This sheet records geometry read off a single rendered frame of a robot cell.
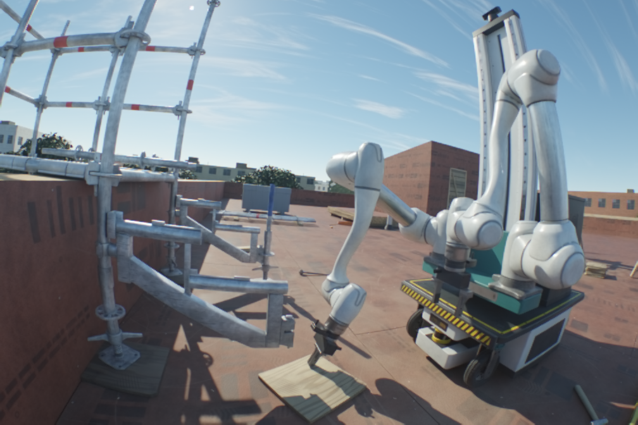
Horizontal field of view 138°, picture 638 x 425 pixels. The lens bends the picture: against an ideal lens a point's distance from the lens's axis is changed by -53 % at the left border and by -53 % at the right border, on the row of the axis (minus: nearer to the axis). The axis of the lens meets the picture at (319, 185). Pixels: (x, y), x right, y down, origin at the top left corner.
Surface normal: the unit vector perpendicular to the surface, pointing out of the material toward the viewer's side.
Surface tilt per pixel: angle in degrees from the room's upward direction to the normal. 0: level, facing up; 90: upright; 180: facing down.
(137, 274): 90
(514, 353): 90
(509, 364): 90
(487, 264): 90
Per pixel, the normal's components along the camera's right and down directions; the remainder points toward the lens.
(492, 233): -0.24, 0.10
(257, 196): 0.30, 0.02
